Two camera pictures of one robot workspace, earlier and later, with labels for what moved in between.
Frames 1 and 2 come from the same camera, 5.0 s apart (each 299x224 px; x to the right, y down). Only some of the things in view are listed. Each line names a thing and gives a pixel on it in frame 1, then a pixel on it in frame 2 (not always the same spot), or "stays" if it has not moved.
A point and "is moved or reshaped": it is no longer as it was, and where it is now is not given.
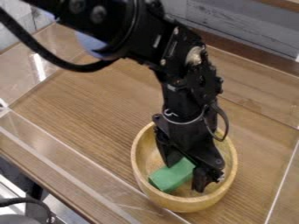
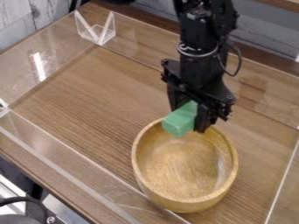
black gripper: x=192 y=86 → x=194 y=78
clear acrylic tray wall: x=38 y=150 stays
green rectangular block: x=174 y=177 is moved or reshaped
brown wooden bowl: x=149 y=160 stays
